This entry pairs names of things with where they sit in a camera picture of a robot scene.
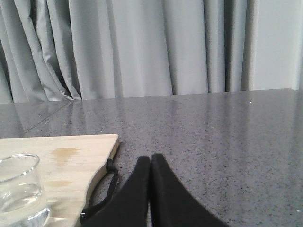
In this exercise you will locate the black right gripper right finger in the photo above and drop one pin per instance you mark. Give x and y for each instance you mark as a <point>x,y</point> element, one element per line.
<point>171,203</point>

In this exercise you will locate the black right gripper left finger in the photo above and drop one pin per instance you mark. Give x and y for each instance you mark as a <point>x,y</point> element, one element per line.
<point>129,206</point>

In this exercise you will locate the clear glass beaker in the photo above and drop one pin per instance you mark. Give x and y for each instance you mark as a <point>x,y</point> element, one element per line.
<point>23,201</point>

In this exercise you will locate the wooden cutting board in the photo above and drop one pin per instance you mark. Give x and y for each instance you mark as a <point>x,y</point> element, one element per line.
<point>70,168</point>

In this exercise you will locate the grey curtain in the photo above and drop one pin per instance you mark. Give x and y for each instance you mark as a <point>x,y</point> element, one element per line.
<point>53,50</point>

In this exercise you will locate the black cord loop handle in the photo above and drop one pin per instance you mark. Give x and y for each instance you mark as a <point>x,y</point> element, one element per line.
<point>87,213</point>

